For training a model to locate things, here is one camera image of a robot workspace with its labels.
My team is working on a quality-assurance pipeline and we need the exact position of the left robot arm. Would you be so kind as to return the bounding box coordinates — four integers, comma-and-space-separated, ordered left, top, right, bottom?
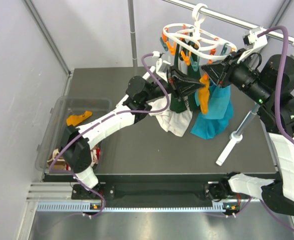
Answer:
60, 66, 205, 198

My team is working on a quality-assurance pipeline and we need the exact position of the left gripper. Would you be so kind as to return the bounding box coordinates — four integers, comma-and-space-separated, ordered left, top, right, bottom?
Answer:
142, 65, 205, 102

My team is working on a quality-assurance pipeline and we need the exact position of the blue sock pair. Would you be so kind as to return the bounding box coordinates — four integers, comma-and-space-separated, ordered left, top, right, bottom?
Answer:
191, 84, 233, 140

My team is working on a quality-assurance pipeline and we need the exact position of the orange sock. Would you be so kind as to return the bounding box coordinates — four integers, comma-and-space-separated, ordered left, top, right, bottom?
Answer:
66, 110, 93, 127
197, 73, 210, 115

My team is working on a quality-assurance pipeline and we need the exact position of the metal clothes rack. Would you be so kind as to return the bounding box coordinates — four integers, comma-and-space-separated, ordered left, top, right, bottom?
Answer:
115, 0, 294, 166

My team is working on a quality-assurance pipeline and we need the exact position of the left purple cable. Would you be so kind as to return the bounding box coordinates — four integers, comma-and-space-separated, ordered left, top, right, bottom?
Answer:
49, 51, 171, 208

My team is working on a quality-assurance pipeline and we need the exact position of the white clip hanger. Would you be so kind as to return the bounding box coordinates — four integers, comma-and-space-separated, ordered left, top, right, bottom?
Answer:
162, 3, 237, 72

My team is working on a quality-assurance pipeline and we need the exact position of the clear plastic bin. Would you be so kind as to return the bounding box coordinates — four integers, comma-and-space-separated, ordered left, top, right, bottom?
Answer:
35, 96, 112, 172

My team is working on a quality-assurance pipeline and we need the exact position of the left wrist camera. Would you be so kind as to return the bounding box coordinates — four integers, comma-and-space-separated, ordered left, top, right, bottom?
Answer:
156, 58, 171, 76

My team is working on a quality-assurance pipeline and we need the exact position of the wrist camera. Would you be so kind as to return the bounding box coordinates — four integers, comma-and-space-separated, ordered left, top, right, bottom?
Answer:
238, 27, 267, 62
156, 58, 171, 76

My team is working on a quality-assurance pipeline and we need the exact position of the brown white striped sock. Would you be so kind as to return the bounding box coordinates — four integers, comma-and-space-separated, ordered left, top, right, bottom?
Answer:
47, 148, 66, 170

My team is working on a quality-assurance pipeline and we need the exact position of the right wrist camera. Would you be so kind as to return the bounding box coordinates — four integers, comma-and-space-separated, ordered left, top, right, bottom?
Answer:
238, 27, 267, 62

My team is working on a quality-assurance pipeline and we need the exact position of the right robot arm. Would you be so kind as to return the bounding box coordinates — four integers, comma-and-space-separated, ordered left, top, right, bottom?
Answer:
202, 49, 294, 216

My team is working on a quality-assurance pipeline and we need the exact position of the red white striped sock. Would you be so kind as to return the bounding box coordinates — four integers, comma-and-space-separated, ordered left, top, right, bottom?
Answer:
90, 148, 101, 168

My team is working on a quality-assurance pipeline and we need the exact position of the green white sock pair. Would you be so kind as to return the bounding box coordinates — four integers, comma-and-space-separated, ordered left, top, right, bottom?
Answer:
146, 43, 202, 138

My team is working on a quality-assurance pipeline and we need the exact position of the slotted cable duct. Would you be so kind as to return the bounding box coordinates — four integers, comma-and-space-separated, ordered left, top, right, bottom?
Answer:
36, 201, 240, 213

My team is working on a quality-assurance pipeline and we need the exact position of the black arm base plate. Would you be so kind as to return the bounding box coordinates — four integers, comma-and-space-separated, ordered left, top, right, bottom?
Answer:
71, 181, 242, 201

